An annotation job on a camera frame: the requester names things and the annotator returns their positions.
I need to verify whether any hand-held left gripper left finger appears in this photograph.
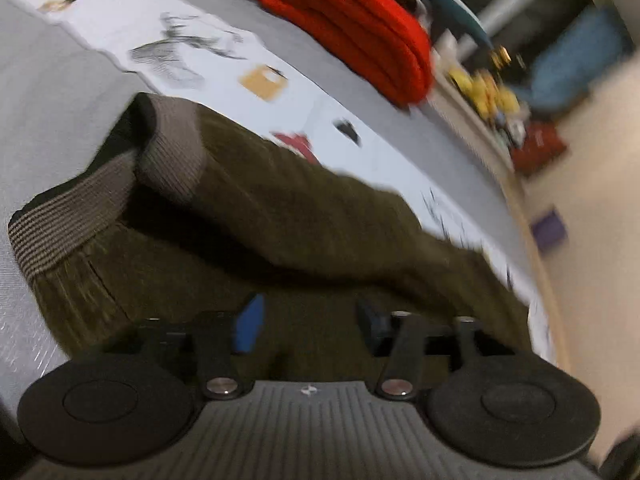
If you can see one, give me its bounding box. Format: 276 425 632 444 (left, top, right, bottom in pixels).
105 294 266 401

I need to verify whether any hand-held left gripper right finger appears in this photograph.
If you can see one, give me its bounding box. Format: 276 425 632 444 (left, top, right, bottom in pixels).
355 299 521 401

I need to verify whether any olive green knit sweater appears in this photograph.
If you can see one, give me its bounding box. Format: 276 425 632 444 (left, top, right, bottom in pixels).
7 92 533 391

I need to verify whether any purple box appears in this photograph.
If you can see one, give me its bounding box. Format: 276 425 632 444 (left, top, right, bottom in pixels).
531 210 568 251

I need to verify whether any white window sill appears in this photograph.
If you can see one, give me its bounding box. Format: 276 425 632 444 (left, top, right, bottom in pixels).
427 60 516 176

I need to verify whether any red bag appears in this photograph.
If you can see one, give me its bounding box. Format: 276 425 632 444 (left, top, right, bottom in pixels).
510 122 568 176

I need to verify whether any yellow and orange plush toy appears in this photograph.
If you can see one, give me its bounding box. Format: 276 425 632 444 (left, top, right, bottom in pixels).
475 72 521 121

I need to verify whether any white plush toy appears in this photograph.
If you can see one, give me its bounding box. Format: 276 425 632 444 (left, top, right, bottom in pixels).
432 30 461 68

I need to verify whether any red folded blanket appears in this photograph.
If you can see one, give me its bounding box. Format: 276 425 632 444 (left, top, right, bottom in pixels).
257 0 435 107

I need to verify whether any grey printed bed sheet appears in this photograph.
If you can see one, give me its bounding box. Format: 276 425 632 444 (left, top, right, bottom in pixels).
0 0 561 461

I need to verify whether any blue shark plush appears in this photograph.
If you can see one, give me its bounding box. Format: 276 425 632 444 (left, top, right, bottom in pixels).
415 0 493 48

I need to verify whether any wooden bed frame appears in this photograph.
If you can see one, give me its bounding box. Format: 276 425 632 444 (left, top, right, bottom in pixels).
500 170 576 371

